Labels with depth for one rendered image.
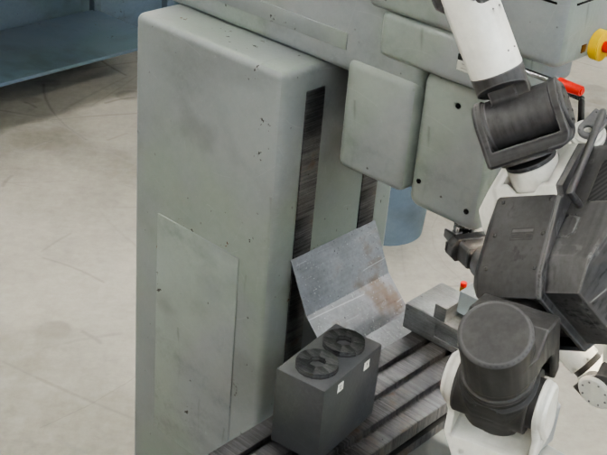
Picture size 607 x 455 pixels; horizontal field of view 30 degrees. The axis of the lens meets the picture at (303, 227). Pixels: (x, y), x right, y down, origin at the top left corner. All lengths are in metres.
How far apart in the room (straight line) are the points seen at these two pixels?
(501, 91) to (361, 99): 0.64
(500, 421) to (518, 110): 0.50
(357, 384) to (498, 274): 0.60
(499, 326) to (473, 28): 0.48
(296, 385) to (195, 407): 0.86
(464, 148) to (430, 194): 0.15
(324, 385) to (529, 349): 0.69
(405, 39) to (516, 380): 0.90
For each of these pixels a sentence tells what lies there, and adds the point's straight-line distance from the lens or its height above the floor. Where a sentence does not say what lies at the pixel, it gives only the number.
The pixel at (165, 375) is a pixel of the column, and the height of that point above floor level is 0.56.
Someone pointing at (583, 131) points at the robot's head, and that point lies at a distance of 2.09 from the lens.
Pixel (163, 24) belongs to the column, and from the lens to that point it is 2.75.
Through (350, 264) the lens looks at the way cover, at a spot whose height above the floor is 1.00.
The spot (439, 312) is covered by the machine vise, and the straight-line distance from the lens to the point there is 2.74.
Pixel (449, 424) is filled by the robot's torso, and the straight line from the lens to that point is 1.96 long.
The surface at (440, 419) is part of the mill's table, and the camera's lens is 2.61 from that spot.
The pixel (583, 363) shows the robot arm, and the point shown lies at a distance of 2.38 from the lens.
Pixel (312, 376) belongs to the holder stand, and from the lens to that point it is 2.30.
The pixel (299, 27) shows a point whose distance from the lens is 2.58.
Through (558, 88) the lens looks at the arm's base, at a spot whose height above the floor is 1.80.
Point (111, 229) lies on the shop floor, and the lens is 5.01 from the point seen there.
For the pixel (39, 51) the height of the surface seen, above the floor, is 0.23.
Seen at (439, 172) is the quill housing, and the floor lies 1.42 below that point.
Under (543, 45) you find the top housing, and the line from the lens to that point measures 2.18.
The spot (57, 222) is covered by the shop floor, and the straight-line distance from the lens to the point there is 5.07.
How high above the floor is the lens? 2.46
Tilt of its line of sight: 29 degrees down
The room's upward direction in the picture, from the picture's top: 5 degrees clockwise
